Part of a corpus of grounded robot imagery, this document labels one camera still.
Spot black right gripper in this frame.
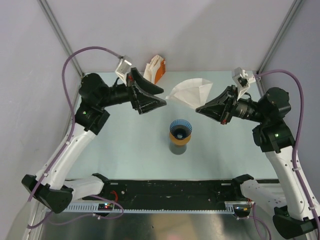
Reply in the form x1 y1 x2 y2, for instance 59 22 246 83
196 84 268 125

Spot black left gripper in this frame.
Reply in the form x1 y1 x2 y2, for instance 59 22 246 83
97 67 166 114

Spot white paper coffee filters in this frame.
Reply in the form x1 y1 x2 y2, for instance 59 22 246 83
143 55 164 83

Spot single white paper filter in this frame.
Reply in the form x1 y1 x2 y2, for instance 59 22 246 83
165 78 213 110

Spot blue glass dripper cone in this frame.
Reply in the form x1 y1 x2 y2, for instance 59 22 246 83
169 119 192 140

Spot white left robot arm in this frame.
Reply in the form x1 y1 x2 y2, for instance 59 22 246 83
21 67 167 214

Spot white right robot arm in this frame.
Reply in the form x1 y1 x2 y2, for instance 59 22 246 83
195 85 320 240

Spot orange filter box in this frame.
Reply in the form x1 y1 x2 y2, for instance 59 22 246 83
154 58 166 84

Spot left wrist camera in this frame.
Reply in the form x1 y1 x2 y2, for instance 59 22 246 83
114 55 133 85

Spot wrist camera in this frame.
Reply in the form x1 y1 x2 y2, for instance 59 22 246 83
114 55 133 85
232 67 256 100

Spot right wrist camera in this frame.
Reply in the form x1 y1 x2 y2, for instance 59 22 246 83
232 67 256 100

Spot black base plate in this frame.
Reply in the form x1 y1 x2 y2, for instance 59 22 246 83
97 179 248 211

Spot white cable duct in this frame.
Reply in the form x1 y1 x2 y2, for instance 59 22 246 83
63 202 235 215

